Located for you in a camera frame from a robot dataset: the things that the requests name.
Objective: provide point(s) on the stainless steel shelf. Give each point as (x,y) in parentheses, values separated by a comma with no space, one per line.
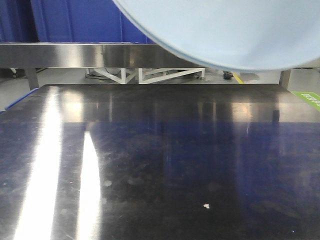
(89,55)

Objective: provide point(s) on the blue bin far left shelf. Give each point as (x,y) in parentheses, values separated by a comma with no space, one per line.
(65,21)

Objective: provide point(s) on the green floor sign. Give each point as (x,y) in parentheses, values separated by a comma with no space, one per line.
(310,98)

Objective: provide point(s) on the white metal frame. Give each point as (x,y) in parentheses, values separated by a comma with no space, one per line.
(142,75)

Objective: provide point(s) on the steel rack post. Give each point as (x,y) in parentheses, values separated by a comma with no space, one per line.
(284,78)

